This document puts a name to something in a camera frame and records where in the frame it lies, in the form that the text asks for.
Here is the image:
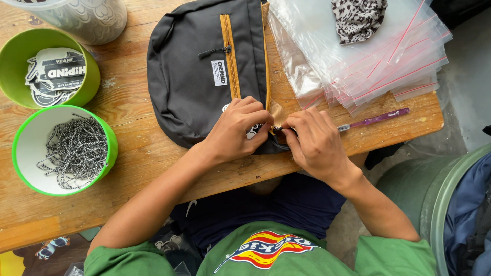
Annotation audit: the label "person's left hand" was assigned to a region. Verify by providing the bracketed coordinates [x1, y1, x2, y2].
[201, 96, 275, 164]

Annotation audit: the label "person's right hand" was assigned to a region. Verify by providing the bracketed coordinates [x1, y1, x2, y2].
[282, 107, 363, 189]

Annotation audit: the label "dark grey bag with yellow zipper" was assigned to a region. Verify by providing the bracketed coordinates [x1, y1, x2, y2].
[147, 0, 298, 155]

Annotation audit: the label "purple toothbrush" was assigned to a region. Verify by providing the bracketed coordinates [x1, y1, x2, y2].
[337, 108, 410, 133]

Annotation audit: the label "person's dark blue shorts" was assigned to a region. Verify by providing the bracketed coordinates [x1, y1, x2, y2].
[170, 172, 347, 257]

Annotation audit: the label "stack of clear zip bags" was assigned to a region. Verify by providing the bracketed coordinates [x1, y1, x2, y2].
[267, 0, 453, 118]

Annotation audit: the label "green plastic barrel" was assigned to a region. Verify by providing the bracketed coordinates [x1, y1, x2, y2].
[375, 144, 491, 276]

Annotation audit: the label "person's green t-shirt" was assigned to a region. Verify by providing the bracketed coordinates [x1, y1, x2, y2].
[84, 221, 437, 276]

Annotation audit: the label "black and white patterned cloth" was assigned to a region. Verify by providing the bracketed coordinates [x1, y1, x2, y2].
[331, 0, 388, 45]

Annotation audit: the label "blue cloth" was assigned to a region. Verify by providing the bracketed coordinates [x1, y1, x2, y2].
[443, 153, 491, 276]

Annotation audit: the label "pile of black white stickers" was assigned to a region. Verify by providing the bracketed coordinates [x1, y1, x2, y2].
[25, 47, 86, 108]

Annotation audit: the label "white patterned plastic container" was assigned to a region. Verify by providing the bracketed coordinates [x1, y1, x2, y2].
[1, 0, 128, 46]

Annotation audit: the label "green bowl with stickers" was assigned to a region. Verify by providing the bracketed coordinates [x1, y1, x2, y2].
[0, 28, 101, 110]

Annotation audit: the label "colourful printed mat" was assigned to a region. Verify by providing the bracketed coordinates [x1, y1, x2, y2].
[0, 232, 91, 276]

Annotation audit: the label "pile of black white cords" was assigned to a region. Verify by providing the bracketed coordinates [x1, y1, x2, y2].
[36, 113, 108, 190]

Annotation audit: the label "green bowl with cords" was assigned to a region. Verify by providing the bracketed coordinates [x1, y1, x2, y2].
[12, 105, 119, 197]

